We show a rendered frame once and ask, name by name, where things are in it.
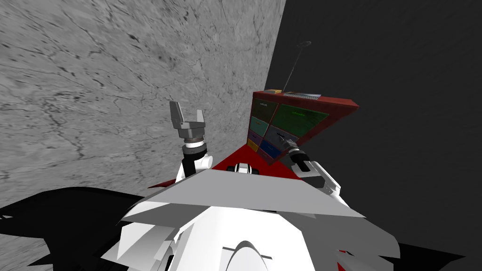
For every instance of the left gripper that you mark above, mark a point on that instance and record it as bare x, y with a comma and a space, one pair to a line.
191, 131

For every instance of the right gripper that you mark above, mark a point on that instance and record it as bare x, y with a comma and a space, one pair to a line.
290, 144

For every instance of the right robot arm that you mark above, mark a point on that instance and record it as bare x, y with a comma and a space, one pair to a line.
314, 173

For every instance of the grey drawer front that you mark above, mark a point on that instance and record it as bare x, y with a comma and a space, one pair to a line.
274, 134

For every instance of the blue drawer front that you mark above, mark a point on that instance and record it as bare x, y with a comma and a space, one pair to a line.
270, 149

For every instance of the green drawer front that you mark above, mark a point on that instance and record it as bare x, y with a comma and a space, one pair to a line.
299, 119

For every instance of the teal drawer front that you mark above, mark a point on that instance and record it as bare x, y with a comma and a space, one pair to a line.
259, 127

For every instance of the purple drawer front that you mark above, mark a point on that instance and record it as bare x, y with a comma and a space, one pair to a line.
255, 138

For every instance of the yellow drawer front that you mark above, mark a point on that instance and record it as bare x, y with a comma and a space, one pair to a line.
252, 145

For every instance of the dark brown drawer front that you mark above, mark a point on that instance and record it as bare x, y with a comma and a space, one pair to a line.
263, 110

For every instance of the red drawer cabinet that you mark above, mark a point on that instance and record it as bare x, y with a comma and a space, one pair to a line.
339, 106

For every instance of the thin dark desk lamp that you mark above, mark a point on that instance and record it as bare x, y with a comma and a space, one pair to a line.
293, 71

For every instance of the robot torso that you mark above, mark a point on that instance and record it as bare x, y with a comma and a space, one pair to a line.
244, 210

